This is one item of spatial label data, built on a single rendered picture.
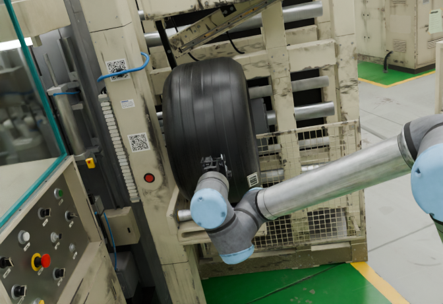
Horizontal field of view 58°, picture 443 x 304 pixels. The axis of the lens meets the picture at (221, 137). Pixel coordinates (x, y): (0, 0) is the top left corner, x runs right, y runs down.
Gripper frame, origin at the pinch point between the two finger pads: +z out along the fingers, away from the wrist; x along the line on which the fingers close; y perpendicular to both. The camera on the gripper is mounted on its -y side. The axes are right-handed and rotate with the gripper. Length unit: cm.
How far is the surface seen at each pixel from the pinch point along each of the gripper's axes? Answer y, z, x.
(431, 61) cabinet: -53, 442, -253
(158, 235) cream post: -36, 26, 35
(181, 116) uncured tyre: 18.1, 4.6, 10.0
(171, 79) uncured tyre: 29.4, 17.1, 13.4
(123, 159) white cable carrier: 0.4, 23.0, 40.5
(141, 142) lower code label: 6.8, 21.1, 31.1
